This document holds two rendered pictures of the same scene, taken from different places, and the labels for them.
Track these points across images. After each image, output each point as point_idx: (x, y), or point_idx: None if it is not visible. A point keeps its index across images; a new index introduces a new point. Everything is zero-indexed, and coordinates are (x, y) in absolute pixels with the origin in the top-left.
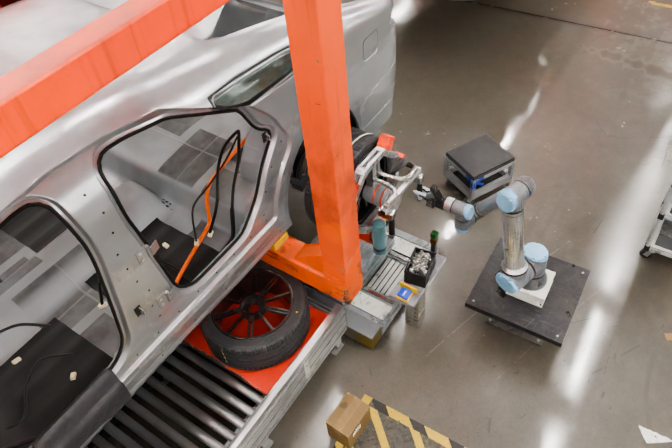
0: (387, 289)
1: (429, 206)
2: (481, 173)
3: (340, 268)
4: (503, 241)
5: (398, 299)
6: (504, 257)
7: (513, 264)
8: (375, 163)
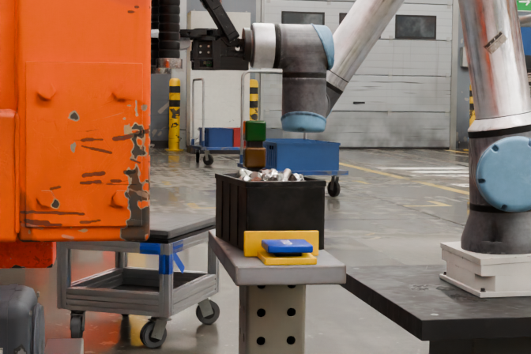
0: None
1: (205, 67)
2: (177, 227)
3: None
4: (474, 25)
5: (279, 265)
6: (486, 86)
7: (519, 90)
8: None
